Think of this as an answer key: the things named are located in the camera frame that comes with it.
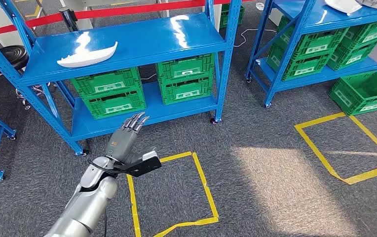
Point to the chrome chair base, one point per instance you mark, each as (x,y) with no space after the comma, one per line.
(20,95)

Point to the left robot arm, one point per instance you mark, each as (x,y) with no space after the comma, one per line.
(87,199)

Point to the black round stanchion base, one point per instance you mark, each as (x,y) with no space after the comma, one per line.
(10,55)

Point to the red barrier belt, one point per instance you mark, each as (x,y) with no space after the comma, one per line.
(126,10)

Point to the white curved plastic part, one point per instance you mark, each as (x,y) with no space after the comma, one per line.
(84,57)

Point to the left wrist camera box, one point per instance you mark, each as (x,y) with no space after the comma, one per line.
(142,165)

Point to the yellow floor tape square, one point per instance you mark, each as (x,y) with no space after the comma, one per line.
(322,156)
(205,183)

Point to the black stanchion post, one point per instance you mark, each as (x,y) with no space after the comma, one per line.
(69,19)

